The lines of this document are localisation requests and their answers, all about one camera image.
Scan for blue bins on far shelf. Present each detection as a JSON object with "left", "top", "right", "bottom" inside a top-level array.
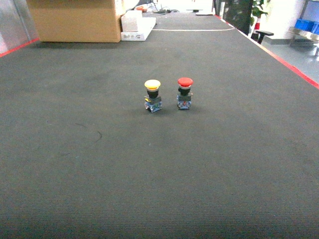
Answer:
[{"left": 295, "top": 19, "right": 319, "bottom": 34}]

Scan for yellow mushroom push button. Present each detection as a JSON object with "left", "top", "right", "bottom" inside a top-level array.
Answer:
[{"left": 144, "top": 79, "right": 162, "bottom": 113}]

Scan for red mushroom push button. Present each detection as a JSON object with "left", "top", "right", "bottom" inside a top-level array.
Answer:
[{"left": 177, "top": 77, "right": 193, "bottom": 110}]

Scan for flat white box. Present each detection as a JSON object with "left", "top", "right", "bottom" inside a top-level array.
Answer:
[{"left": 121, "top": 17, "right": 156, "bottom": 41}]

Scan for small white box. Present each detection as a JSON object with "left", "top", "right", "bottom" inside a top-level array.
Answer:
[{"left": 121, "top": 10, "right": 143, "bottom": 32}]

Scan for black chair armrest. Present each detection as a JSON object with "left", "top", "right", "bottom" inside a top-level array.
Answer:
[{"left": 256, "top": 30, "right": 274, "bottom": 44}]

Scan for large cardboard box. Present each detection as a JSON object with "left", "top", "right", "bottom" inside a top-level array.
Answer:
[{"left": 26, "top": 0, "right": 125, "bottom": 43}]

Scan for potted green plant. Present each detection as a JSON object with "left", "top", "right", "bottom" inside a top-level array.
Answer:
[{"left": 250, "top": 0, "right": 268, "bottom": 26}]

